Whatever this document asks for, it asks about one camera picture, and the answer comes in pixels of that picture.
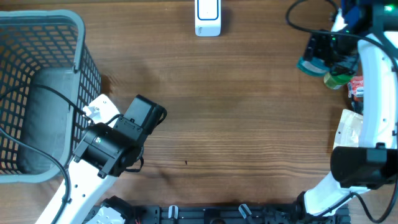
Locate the blue mouthwash bottle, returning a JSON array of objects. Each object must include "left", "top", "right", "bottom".
[{"left": 297, "top": 57, "right": 330, "bottom": 77}]

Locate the green lid jar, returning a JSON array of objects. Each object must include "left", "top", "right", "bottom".
[{"left": 323, "top": 73, "right": 354, "bottom": 90}]

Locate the red tissue pack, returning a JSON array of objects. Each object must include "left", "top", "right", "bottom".
[{"left": 347, "top": 76, "right": 364, "bottom": 98}]

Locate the black red packaged item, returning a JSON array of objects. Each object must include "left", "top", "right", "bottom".
[{"left": 351, "top": 96, "right": 364, "bottom": 115}]

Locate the beige plastic pouch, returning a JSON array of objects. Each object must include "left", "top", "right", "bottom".
[{"left": 333, "top": 109, "right": 363, "bottom": 149}]

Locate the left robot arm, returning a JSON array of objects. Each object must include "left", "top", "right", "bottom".
[{"left": 37, "top": 94, "right": 167, "bottom": 223}]

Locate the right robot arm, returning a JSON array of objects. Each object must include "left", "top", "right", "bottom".
[{"left": 294, "top": 1, "right": 397, "bottom": 222}]

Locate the white barcode scanner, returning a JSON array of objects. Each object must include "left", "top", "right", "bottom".
[{"left": 194, "top": 0, "right": 221, "bottom": 37}]

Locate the grey plastic shopping basket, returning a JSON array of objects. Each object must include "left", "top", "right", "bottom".
[{"left": 1, "top": 10, "right": 101, "bottom": 184}]

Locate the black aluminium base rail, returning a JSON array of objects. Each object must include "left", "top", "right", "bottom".
[{"left": 129, "top": 205, "right": 293, "bottom": 224}]

